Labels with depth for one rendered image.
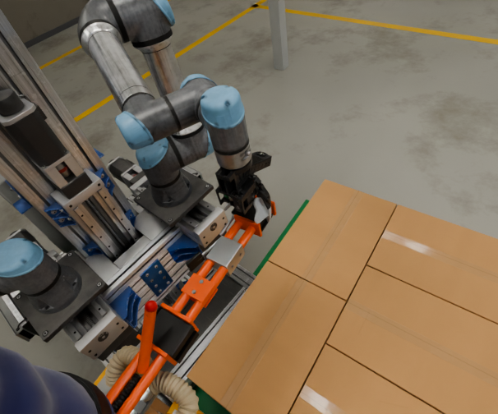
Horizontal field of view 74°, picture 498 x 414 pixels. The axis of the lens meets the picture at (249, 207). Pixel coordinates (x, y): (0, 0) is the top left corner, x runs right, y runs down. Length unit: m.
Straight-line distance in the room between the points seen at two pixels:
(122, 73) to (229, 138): 0.28
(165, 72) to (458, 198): 2.17
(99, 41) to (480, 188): 2.50
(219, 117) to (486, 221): 2.23
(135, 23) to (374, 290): 1.29
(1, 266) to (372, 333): 1.25
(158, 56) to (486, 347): 1.48
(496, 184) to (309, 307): 1.82
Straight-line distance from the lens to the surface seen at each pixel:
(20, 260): 1.06
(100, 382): 0.91
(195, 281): 0.77
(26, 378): 0.50
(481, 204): 2.71
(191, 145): 1.13
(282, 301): 1.49
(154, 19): 1.00
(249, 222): 0.82
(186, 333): 0.72
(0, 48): 1.06
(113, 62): 0.83
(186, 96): 0.69
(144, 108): 0.69
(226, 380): 1.43
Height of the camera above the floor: 1.91
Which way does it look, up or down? 49 degrees down
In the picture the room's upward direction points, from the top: 14 degrees counter-clockwise
